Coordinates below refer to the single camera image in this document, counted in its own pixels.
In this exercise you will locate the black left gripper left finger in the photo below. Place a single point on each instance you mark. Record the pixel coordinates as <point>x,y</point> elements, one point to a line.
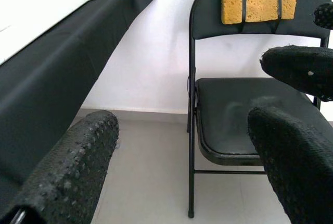
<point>70,172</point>

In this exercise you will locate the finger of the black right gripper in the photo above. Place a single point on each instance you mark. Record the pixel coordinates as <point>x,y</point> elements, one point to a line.
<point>299,70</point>
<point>325,15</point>

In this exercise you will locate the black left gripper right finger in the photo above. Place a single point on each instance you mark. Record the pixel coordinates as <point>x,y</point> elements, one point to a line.
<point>299,169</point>

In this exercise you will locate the white plastic children table top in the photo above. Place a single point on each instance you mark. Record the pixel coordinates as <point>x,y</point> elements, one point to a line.
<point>39,2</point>

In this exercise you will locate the black folding chair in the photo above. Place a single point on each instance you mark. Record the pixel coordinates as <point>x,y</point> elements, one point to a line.
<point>229,26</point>

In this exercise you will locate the black tablecloth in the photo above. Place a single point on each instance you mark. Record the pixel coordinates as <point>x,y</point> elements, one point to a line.
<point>52,78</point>

